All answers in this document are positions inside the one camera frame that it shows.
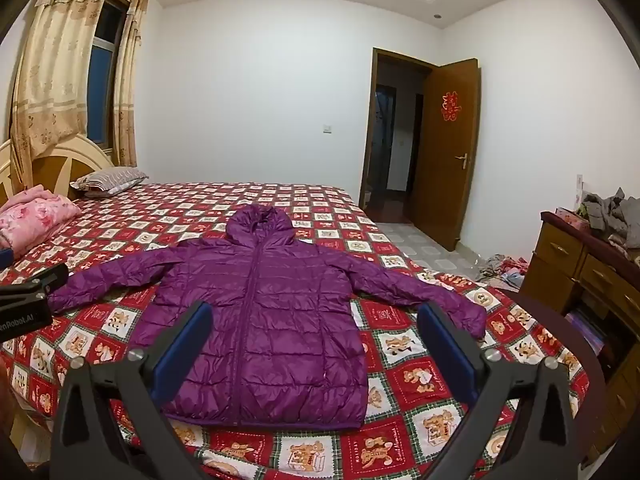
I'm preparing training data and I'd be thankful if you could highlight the wide beige patterned curtain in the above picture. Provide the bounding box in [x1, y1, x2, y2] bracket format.
[10, 0, 108, 177]

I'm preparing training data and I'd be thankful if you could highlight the pink floral blanket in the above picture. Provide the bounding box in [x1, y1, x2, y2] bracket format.
[0, 185, 83, 252]

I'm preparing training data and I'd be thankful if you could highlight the purple hooded puffer jacket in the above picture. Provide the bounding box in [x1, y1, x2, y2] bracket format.
[47, 206, 487, 430]

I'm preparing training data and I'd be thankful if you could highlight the window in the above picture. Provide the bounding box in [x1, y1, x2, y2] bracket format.
[87, 0, 130, 151]

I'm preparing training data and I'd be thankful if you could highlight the wooden dresser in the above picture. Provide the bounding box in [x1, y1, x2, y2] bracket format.
[520, 211, 640, 457]

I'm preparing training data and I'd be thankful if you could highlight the pink box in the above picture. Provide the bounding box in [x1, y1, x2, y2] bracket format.
[553, 206, 592, 231]

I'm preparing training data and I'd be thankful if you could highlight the pile of clothes on floor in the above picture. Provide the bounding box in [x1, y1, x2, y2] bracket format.
[475, 254, 532, 289]

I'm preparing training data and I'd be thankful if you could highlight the wooden bed headboard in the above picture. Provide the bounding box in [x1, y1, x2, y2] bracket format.
[0, 132, 115, 207]

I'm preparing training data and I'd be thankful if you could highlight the brown wooden door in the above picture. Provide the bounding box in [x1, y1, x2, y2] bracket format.
[409, 58, 482, 253]

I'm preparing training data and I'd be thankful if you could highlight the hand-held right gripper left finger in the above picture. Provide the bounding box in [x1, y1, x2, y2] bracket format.
[50, 301, 214, 480]

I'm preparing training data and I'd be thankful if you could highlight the striped pillow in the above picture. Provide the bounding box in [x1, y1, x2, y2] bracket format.
[70, 169, 149, 198]

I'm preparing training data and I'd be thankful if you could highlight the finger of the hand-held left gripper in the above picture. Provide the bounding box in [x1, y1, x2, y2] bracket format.
[0, 263, 70, 302]

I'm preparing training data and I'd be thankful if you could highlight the pile of grey clothes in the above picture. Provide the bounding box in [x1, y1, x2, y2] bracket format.
[579, 187, 640, 252]

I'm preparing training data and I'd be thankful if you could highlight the bed with red printed sheet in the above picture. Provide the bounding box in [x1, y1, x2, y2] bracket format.
[0, 181, 592, 480]

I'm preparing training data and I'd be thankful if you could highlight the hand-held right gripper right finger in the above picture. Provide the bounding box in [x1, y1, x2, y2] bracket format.
[416, 302, 590, 480]

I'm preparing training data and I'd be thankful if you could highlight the brown door frame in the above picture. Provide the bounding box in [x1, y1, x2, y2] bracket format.
[359, 47, 442, 224]

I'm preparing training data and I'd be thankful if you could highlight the red paper door decoration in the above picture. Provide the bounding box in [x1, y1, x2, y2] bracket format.
[439, 91, 460, 122]

